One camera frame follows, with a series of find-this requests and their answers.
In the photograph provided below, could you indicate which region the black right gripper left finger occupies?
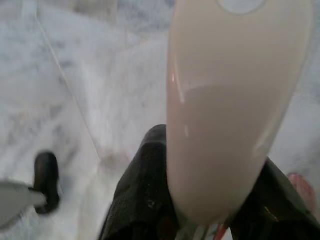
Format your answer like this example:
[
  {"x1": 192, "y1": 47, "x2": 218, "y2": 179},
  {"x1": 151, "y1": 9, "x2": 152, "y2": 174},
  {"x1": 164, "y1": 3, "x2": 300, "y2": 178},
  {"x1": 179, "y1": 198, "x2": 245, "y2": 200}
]
[{"x1": 98, "y1": 124, "x2": 181, "y2": 240}]

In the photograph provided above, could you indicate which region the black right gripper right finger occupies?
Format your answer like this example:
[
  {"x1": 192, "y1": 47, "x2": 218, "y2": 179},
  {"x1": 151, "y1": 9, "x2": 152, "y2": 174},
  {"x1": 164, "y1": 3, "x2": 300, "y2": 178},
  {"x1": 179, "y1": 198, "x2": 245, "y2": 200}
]
[{"x1": 229, "y1": 156, "x2": 320, "y2": 240}]

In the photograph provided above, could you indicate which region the pink striped item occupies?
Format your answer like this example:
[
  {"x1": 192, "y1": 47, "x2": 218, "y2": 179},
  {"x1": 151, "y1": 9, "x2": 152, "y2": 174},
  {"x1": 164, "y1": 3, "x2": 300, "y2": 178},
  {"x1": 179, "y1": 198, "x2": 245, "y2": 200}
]
[{"x1": 288, "y1": 173, "x2": 318, "y2": 216}]

